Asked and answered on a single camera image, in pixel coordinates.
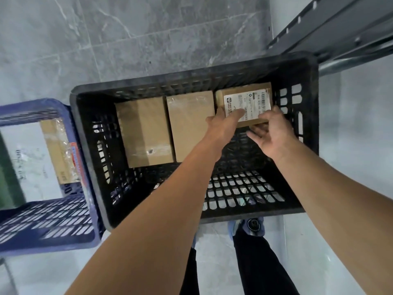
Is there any person's right hand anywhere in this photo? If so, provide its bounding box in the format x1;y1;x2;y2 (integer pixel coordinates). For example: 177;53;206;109
246;106;300;160

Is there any person's left hand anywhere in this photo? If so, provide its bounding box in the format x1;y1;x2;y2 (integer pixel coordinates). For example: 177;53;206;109
201;108;246;158

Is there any large plain brown box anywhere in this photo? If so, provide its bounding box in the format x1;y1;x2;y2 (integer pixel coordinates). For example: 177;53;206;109
165;90;215;163

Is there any brown box barcode label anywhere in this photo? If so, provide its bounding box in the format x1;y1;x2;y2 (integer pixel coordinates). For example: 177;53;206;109
215;82;274;128

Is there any brown cardboard box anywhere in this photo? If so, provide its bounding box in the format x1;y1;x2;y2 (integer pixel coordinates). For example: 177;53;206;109
115;95;176;168

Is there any black plastic crate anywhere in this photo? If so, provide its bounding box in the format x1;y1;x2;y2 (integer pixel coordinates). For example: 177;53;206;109
69;51;320;232

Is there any long taped brown box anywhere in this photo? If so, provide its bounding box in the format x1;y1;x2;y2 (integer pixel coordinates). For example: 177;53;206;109
40;117;82;185

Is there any white cardboard box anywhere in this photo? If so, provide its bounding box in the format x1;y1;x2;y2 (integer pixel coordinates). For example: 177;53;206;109
0;121;62;209

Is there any blue plastic crate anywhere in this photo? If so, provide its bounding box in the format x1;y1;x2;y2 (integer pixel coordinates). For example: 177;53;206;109
0;98;105;257

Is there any green cardboard box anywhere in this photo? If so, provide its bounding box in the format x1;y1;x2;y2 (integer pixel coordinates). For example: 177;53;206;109
0;132;26;209

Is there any person's left forearm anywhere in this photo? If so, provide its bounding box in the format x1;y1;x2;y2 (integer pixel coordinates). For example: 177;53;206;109
64;141;228;295

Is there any person's right forearm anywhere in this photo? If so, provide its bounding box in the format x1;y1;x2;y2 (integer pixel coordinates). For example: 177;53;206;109
273;144;393;295

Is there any person's right shoe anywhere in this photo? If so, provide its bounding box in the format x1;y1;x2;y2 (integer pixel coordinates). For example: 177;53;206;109
228;216;265;242

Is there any person's right leg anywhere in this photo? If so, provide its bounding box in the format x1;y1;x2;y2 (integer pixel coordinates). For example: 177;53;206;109
232;231;300;295

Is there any person's leg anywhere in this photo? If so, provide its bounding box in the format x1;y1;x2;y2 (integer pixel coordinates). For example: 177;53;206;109
232;231;300;295
179;247;200;295

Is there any person's left leg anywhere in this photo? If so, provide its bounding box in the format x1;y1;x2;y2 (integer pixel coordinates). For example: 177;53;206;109
179;247;200;295

